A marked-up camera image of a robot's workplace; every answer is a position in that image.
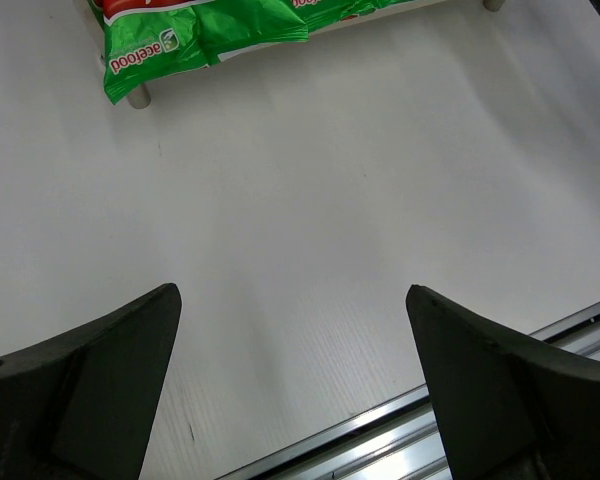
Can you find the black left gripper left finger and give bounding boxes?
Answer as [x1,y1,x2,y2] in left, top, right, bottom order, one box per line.
[0,283,182,479]

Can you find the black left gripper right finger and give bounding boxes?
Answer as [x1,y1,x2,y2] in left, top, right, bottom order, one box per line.
[406,285,600,479]

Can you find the green Chuba bag sideways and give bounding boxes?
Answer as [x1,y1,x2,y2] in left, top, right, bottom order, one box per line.
[283,0,412,34]

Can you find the green Chuba bag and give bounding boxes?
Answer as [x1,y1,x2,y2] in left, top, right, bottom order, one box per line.
[88,0,309,104]

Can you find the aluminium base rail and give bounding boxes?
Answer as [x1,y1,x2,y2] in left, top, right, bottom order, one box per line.
[224,302,600,479]

